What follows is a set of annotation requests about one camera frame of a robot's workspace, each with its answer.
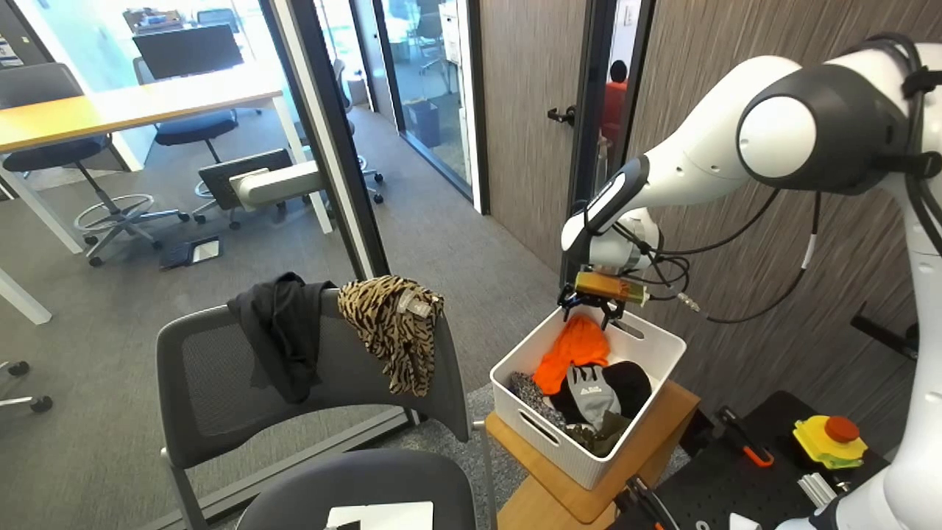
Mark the dark speckled cloth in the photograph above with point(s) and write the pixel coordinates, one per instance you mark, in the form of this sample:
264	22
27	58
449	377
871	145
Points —
531	393

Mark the grey office chair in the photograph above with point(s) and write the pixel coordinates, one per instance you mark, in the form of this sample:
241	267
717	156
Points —
215	383

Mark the white paper sheet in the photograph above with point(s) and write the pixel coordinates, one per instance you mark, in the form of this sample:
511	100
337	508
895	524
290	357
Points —
381	517

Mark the leopard print cloth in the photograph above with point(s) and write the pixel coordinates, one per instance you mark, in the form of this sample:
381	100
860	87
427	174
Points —
393	335

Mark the white plastic bin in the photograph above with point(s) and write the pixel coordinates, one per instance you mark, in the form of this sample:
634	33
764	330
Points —
548	446

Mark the black high back office chair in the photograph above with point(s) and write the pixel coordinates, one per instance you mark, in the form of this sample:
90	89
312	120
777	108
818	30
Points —
193	47

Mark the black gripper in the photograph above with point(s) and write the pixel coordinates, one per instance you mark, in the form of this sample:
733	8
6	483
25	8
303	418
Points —
593	296

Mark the black stool chair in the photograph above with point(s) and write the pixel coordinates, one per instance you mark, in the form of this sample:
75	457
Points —
47	152

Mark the white floor plate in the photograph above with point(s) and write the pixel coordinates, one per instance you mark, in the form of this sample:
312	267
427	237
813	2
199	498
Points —
208	251

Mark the wooden door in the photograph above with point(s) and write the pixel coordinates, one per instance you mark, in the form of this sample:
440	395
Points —
524	120

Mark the person in red top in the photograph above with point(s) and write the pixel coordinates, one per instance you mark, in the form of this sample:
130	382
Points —
615	103

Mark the black draped garment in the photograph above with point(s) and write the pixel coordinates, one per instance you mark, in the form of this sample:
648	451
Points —
284	335

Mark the orange shirt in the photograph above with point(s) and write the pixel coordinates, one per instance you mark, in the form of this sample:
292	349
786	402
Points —
576	355

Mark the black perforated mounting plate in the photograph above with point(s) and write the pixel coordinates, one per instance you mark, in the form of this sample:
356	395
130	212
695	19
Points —
724	488

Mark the grey printed shirt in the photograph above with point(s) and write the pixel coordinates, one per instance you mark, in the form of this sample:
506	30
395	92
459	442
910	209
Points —
593	393

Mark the black cloth in bin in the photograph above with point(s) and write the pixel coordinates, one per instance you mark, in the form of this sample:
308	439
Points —
634	383

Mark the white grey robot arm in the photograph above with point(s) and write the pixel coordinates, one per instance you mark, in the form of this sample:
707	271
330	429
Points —
717	148

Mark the black pillar with silver strip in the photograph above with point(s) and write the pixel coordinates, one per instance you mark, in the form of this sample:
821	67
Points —
333	165

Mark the yellow red emergency stop button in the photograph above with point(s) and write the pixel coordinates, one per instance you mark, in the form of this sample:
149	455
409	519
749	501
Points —
827	446

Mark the wooden table with white legs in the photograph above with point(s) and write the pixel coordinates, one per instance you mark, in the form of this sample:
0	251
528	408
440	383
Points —
97	108

